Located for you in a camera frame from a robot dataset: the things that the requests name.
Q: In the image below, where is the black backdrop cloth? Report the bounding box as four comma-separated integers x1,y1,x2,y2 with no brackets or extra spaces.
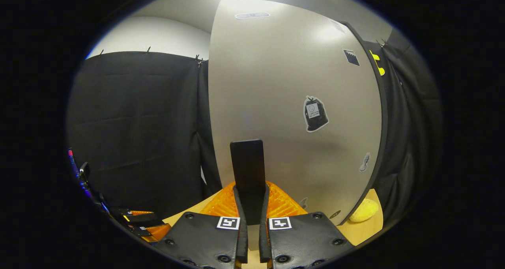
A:
66,28,442,222

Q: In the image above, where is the yellow fluffy ball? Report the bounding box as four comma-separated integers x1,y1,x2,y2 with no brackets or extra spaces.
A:
349,198,379,223

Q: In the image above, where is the grey cabinet door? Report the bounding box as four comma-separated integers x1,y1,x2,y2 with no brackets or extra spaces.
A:
208,0,383,226

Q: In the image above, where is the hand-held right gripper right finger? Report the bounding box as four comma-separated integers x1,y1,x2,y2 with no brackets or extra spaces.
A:
258,182,355,269

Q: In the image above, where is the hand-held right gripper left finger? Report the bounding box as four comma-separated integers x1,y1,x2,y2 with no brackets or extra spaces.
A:
154,182,249,269

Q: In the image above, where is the black door handle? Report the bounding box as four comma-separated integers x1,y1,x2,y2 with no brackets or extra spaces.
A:
230,139,265,226

